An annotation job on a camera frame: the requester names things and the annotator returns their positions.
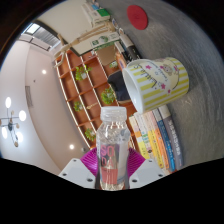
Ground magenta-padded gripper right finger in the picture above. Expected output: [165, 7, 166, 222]
[126, 147, 168, 189]

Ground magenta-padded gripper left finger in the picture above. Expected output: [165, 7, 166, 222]
[58, 148, 101, 190]

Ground clear water bottle red label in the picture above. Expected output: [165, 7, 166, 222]
[95, 106, 132, 191]

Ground colourful stack of books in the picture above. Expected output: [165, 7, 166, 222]
[128, 104, 184, 176]

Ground orange wooden shelf unit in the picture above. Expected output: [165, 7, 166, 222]
[53, 49, 141, 151]

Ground branched ceiling lamp round bulbs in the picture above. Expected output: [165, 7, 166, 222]
[0, 96, 28, 148]

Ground ceiling air vent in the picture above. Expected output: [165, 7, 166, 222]
[24, 85, 34, 108]

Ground yellow striped white mug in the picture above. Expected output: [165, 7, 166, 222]
[121, 57, 190, 115]

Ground dark blue office chair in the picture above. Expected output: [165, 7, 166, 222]
[107, 70, 133, 103]

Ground dark books with nebula cover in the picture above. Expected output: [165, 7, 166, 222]
[114, 31, 143, 63]

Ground grey curtain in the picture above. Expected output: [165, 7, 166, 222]
[33, 28, 62, 51]

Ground window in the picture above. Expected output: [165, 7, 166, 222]
[19, 22, 42, 37]

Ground flat round red coaster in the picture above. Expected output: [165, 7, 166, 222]
[126, 4, 149, 31]

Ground small green white box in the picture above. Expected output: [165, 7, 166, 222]
[94, 6, 111, 19]

